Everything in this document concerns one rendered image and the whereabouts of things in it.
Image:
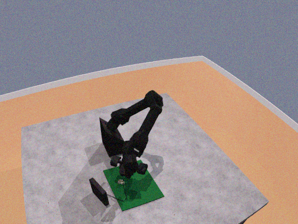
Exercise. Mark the green circuit board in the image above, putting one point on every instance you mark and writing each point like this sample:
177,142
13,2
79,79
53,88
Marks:
140,189

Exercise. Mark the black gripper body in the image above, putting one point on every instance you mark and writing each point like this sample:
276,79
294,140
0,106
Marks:
141,168

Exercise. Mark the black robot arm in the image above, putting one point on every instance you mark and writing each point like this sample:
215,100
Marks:
139,139

